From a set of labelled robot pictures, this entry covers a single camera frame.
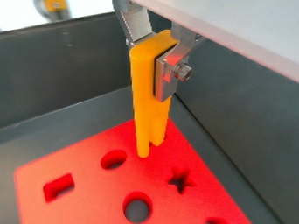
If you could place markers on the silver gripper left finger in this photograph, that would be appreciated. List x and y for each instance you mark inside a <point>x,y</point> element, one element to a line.
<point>134,20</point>

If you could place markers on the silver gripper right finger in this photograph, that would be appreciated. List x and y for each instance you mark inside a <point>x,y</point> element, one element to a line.
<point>171,64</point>

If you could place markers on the yellow object in background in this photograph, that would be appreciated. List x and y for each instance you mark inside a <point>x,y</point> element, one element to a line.
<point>54,10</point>

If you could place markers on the red shape-sorting board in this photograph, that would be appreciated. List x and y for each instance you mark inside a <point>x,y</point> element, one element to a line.
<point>83,184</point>

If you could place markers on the yellow square-circle peg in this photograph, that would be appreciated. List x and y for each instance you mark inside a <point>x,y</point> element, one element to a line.
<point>151,112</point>

